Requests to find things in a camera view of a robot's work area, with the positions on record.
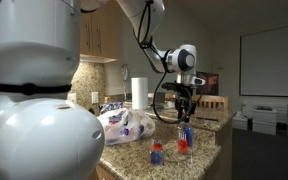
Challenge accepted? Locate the dark reddish framed picture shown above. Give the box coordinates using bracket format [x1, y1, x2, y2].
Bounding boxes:
[197, 70, 220, 96]

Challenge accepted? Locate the translucent white plastic bag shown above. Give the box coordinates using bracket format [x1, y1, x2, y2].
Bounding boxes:
[96, 107, 157, 147]

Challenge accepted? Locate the white wall outlet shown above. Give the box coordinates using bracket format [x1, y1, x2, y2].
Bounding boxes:
[67, 92, 77, 104]
[90, 91, 100, 105]

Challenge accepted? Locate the wrist-mounted camera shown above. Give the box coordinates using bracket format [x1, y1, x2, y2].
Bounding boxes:
[189, 76, 207, 87]

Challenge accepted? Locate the white paper towel roll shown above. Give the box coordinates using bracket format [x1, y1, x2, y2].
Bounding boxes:
[131, 77, 149, 110]

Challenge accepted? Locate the black pen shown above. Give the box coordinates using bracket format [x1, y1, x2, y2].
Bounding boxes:
[195, 116, 220, 122]

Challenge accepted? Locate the dark box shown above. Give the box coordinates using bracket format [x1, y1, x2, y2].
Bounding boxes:
[155, 92, 167, 105]

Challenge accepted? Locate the small white box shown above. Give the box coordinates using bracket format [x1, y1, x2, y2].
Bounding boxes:
[231, 110, 250, 131]

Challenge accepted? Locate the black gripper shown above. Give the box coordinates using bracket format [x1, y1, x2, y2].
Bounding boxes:
[161, 81, 198, 124]

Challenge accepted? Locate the white wall phone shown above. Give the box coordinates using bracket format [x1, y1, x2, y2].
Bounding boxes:
[121, 63, 131, 101]

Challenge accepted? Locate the wooden base cabinet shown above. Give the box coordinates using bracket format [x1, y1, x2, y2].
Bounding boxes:
[95, 164, 120, 180]

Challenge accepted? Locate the shrink-wrapped water bottle pack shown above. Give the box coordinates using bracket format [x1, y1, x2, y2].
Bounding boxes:
[98, 101, 125, 114]

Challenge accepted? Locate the white projection screen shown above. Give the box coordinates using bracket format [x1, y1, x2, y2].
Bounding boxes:
[239, 21, 288, 99]

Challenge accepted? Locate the white storage unit black top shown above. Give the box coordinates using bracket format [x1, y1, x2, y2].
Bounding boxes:
[252, 105, 278, 136]

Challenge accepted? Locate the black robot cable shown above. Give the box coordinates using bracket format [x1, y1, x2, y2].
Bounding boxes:
[136, 0, 203, 125]

